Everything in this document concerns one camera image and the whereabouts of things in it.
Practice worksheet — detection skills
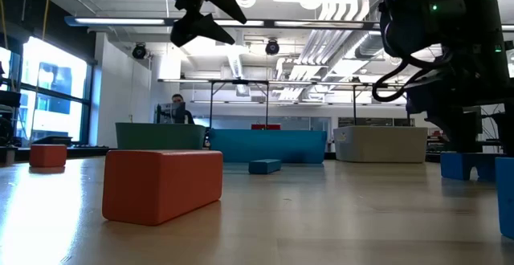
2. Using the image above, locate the small blue block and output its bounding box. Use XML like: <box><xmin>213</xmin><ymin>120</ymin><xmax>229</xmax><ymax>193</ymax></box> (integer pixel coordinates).
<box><xmin>247</xmin><ymin>158</ymin><xmax>283</xmax><ymax>175</ymax></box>

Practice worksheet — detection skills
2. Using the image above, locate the black metal frame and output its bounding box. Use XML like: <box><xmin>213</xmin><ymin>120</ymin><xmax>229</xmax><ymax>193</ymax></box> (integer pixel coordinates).
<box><xmin>209</xmin><ymin>79</ymin><xmax>270</xmax><ymax>129</ymax></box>
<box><xmin>353</xmin><ymin>82</ymin><xmax>409</xmax><ymax>128</ymax></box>

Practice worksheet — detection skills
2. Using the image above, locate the overhead light bar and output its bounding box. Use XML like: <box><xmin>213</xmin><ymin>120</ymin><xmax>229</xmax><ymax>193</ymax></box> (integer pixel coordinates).
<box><xmin>63</xmin><ymin>14</ymin><xmax>382</xmax><ymax>32</ymax></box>

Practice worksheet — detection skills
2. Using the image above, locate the white plastic bin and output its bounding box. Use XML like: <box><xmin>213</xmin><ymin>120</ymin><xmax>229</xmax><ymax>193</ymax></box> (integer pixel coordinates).
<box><xmin>333</xmin><ymin>125</ymin><xmax>429</xmax><ymax>164</ymax></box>

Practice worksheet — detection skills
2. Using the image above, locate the person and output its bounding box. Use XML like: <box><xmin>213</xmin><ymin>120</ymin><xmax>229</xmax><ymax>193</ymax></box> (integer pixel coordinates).
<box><xmin>171</xmin><ymin>93</ymin><xmax>196</xmax><ymax>124</ymax></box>

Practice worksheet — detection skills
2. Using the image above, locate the blue plastic bin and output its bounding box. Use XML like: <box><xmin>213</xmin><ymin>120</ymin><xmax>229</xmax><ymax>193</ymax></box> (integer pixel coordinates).
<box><xmin>208</xmin><ymin>128</ymin><xmax>328</xmax><ymax>165</ymax></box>

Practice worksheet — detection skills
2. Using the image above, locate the black equipment stack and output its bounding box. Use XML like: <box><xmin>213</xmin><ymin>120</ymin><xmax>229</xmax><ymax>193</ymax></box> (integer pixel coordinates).
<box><xmin>0</xmin><ymin>74</ymin><xmax>22</xmax><ymax>145</ymax></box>

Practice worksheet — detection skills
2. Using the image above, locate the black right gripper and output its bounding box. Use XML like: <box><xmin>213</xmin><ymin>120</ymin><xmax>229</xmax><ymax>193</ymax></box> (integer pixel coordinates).
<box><xmin>407</xmin><ymin>67</ymin><xmax>514</xmax><ymax>157</ymax></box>

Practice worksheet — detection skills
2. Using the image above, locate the blue arch block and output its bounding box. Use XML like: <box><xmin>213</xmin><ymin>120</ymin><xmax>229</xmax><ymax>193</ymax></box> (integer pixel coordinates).
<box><xmin>440</xmin><ymin>151</ymin><xmax>504</xmax><ymax>181</ymax></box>

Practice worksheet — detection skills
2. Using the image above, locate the orange cube block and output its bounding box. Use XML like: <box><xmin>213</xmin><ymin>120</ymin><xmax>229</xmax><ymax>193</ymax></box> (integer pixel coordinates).
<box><xmin>29</xmin><ymin>144</ymin><xmax>68</xmax><ymax>169</ymax></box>

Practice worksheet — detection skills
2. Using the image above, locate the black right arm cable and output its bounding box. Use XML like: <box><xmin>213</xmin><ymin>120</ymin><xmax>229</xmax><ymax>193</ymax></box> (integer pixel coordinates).
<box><xmin>372</xmin><ymin>50</ymin><xmax>455</xmax><ymax>104</ymax></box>

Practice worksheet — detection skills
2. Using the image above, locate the long orange block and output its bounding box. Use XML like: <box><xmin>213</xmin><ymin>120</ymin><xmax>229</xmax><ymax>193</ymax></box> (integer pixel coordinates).
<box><xmin>102</xmin><ymin>149</ymin><xmax>224</xmax><ymax>227</ymax></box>

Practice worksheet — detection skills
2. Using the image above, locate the yellow hanging cable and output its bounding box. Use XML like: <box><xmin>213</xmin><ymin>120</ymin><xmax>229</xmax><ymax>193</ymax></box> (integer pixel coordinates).
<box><xmin>0</xmin><ymin>0</ymin><xmax>10</xmax><ymax>51</ymax></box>
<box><xmin>39</xmin><ymin>0</ymin><xmax>52</xmax><ymax>43</ymax></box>

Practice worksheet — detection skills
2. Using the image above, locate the dark desk monitor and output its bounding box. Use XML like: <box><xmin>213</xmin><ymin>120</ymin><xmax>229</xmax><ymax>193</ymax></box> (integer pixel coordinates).
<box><xmin>155</xmin><ymin>101</ymin><xmax>186</xmax><ymax>124</ymax></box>

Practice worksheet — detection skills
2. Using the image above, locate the large window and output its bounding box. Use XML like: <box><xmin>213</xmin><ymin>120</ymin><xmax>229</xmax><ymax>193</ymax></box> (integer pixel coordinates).
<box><xmin>0</xmin><ymin>35</ymin><xmax>89</xmax><ymax>144</ymax></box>

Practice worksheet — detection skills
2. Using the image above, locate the black desk object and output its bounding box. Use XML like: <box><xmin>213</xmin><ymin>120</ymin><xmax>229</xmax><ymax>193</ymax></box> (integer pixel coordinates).
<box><xmin>31</xmin><ymin>135</ymin><xmax>73</xmax><ymax>146</ymax></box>

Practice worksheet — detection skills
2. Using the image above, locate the green plastic bin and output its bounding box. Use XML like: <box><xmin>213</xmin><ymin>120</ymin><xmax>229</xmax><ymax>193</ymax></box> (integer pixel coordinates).
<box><xmin>116</xmin><ymin>122</ymin><xmax>207</xmax><ymax>151</ymax></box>

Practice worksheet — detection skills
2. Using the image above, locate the tall blue block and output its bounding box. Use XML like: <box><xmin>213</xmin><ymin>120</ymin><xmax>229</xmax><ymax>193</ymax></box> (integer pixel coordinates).
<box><xmin>494</xmin><ymin>157</ymin><xmax>514</xmax><ymax>241</ymax></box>

